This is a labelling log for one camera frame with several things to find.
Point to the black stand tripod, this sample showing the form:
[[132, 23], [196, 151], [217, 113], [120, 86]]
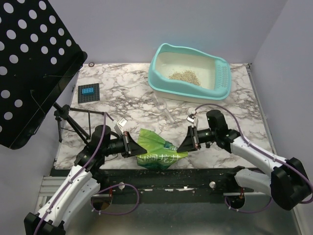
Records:
[[62, 113]]

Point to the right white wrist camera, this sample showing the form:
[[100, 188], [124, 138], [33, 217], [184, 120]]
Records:
[[191, 118]]

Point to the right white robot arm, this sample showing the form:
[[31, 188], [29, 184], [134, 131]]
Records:
[[284, 180]]

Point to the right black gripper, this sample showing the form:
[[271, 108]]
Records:
[[194, 138]]

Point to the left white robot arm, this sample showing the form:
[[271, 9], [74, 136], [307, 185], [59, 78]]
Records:
[[82, 182]]

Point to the teal white litter box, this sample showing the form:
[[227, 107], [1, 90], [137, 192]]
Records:
[[213, 72]]

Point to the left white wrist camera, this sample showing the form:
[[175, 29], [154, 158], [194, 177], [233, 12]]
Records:
[[118, 126]]

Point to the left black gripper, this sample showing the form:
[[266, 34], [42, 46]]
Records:
[[132, 147]]

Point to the green litter bag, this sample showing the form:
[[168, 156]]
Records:
[[161, 154]]

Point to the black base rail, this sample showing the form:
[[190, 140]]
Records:
[[171, 186]]

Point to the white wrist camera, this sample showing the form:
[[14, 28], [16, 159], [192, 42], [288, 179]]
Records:
[[118, 126], [191, 118]]

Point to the clear plastic scoop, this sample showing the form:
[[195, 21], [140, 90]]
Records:
[[161, 105]]

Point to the black perforated music stand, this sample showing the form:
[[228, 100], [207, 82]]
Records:
[[38, 59]]

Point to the dark grey lego baseplate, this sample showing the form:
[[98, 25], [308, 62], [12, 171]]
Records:
[[89, 98]]

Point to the blue lego brick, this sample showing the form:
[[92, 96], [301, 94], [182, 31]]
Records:
[[87, 91]]

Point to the beige litter pellets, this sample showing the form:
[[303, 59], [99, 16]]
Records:
[[186, 76]]

